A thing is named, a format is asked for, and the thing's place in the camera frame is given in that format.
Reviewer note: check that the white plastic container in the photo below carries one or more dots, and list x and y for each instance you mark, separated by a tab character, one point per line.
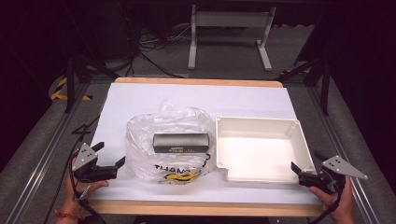
258	155

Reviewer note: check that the aluminium rail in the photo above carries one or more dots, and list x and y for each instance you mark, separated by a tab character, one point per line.
46	155
337	140

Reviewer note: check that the person's left hand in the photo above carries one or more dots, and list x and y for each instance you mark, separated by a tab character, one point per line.
77	191

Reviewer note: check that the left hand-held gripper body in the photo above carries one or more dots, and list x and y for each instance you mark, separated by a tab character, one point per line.
84	157

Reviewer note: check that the white paper sheet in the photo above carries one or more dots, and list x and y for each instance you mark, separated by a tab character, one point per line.
199	98

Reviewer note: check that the person's right hand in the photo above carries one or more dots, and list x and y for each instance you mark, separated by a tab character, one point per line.
337	202

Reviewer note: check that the black metal stand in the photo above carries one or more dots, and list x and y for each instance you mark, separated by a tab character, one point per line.
325	90
70	84

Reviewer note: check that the clear plastic bag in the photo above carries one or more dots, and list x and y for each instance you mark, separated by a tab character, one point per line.
140	161

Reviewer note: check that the black rectangular box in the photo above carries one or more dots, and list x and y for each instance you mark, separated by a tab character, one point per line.
180	142

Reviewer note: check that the white metal table frame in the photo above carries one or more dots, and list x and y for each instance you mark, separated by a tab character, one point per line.
192	46

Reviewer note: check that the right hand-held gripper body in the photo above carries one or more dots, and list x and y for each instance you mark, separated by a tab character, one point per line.
341	166

